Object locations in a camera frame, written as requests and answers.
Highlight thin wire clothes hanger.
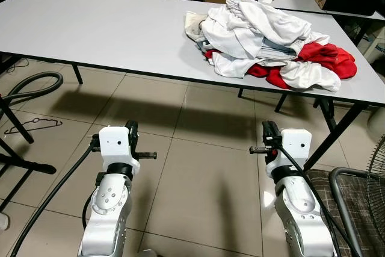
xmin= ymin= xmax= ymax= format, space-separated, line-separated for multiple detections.
xmin=5 ymin=117 xmax=63 ymax=135

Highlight narrow grey table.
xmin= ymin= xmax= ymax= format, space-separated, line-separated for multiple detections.
xmin=251 ymin=0 xmax=385 ymax=44

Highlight black standing fan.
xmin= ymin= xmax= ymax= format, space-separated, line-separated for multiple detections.
xmin=366 ymin=135 xmax=385 ymax=240

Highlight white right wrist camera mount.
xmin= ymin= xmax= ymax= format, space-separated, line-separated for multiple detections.
xmin=274 ymin=129 xmax=312 ymax=173

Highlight plaid cushion chair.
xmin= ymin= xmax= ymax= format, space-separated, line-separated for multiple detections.
xmin=304 ymin=167 xmax=385 ymax=257

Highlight black cross-leg stand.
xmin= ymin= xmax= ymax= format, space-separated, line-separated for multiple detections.
xmin=0 ymin=94 xmax=35 ymax=144

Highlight grey vacuum hose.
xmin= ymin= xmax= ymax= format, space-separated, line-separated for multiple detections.
xmin=0 ymin=72 xmax=64 ymax=108

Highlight pale blue jeans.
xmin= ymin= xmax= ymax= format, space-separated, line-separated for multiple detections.
xmin=260 ymin=36 xmax=301 ymax=60

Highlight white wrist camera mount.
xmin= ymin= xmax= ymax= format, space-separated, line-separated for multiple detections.
xmin=274 ymin=129 xmax=312 ymax=173
xmin=98 ymin=126 xmax=141 ymax=176

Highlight small white crumpled garment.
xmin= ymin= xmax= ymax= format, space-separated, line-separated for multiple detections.
xmin=280 ymin=60 xmax=342 ymax=93

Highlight off-white crumpled garment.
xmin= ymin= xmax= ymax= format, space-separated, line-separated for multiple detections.
xmin=202 ymin=0 xmax=330 ymax=60

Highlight cream cloth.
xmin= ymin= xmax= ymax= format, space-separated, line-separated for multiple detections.
xmin=183 ymin=10 xmax=210 ymax=44

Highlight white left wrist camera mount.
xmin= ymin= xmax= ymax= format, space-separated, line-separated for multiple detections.
xmin=98 ymin=126 xmax=141 ymax=176

